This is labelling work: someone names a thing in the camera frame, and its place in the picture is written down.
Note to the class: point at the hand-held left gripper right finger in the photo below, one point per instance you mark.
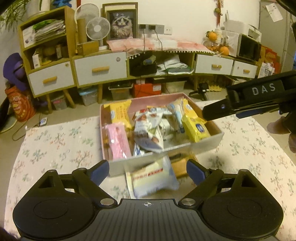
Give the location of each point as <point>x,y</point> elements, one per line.
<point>195,172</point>

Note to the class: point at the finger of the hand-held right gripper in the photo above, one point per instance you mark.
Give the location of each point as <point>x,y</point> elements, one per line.
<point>217,110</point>

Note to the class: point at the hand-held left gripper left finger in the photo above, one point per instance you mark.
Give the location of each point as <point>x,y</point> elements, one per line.
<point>100,171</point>

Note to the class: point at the pink lined silver box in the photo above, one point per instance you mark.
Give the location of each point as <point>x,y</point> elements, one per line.
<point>116,168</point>

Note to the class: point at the brown snack packet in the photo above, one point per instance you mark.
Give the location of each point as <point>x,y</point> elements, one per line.
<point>180,165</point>

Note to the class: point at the yellow blue-label snack packet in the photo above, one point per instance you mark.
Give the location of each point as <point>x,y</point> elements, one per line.
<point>196,128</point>

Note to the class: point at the yellow pastry packet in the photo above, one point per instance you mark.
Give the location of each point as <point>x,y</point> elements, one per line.
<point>120,113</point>
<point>188,106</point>

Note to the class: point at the golden clear snack packet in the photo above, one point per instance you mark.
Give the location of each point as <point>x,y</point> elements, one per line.
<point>106,139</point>

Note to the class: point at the pink snack packet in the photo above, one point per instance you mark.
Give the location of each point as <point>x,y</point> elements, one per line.
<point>118,141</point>

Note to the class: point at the white blue-print snack packet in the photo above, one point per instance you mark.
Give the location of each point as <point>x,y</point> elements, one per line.
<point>177,115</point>

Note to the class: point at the white red-label snack packet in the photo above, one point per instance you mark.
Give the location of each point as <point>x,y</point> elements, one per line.
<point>152,178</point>

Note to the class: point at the white grey-striped snack packet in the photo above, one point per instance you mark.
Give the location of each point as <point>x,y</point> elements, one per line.
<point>166,129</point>

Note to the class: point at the white printed snack packet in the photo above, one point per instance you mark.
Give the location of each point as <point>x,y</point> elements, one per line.
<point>145,129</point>

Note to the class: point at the person's right hand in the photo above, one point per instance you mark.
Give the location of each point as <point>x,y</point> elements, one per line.
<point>277,127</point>

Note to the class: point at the yellow egg tray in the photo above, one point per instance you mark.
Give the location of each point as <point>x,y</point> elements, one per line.
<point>214,88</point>

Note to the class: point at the small white drawer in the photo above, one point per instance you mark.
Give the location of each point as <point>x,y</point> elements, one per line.
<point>244,69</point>

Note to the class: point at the red gift box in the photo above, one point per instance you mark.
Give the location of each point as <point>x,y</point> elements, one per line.
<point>269,54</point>

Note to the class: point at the black microwave oven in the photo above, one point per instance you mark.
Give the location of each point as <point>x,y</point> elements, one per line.
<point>248,47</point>

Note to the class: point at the clear plastic storage bin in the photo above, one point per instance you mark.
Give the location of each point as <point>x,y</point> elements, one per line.
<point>173,87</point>

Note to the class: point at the long wooden tv stand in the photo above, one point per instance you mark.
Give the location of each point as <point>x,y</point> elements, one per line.
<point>193,64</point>

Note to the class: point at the floral tablecloth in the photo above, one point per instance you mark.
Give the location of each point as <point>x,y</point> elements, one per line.
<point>57,139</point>

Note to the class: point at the orange fruit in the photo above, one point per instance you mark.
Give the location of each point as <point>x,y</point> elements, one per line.
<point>224,51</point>
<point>212,36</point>

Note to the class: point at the stack of white papers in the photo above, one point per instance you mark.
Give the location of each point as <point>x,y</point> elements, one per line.
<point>175,66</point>

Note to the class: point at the white printer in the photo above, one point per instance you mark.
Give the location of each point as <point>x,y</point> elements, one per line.
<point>242,27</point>

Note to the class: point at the red cardboard box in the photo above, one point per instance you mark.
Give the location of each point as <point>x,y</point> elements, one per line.
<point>146,90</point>

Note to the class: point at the blue-lid plastic bin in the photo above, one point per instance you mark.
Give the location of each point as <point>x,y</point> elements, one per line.
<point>88,97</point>

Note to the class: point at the white floor charger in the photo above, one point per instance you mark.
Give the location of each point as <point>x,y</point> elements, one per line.
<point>43,121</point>

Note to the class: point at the white paper note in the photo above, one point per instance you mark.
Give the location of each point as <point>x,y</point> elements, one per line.
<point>274,12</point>

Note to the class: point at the small clear plastic bin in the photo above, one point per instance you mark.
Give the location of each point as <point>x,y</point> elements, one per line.
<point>59,103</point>

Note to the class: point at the black-lid plastic bin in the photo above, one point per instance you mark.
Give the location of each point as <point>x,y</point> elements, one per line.
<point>120,91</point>

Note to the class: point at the black storage basket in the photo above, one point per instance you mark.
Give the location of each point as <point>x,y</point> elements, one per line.
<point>142,68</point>

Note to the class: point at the red hanging ornament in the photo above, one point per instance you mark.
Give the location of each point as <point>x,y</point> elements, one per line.
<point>218,10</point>

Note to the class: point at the pink table runner cloth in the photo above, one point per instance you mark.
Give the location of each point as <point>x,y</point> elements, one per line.
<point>150,44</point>

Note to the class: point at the orange printed bag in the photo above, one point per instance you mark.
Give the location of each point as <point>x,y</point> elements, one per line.
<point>19,105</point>

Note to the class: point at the black power adapter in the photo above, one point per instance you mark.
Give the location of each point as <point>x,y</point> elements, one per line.
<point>142,26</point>
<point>152,27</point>

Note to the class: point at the black flat board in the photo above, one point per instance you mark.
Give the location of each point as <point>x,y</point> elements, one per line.
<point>3,115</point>

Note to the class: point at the wooden drawer cabinet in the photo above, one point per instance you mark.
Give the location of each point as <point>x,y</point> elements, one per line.
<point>99,54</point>

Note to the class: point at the small cardboard box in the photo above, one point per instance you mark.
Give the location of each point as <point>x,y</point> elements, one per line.
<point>89,48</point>

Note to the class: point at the framed cat picture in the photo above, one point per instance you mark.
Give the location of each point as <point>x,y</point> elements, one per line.
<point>121,24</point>

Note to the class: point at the small white carton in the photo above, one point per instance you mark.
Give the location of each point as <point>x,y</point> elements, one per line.
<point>36,59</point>

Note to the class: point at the purple cushion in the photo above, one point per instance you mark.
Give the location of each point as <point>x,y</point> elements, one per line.
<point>12,69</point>

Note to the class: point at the tall wooden shelf cabinet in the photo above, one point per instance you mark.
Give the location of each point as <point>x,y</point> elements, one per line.
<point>70,34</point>

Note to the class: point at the cardboard tube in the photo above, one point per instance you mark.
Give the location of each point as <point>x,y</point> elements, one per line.
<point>81,31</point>

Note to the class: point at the white desk fan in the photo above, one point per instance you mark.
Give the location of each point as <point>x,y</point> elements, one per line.
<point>84,10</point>
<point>98,27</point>

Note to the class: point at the stack of papers and bags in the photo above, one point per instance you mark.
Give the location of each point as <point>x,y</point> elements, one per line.
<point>46,31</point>

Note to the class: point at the blue toy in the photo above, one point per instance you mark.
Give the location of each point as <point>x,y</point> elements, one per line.
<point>62,3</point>

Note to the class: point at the white plant pot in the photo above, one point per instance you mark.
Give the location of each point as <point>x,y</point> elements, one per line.
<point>37,7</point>

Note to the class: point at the green potted plant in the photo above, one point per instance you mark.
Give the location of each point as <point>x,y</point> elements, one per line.
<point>11,11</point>

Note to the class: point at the black tripod camera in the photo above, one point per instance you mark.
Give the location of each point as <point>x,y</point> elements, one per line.
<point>202,89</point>

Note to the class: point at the white wall socket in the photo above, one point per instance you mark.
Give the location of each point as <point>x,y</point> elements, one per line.
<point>168,30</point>

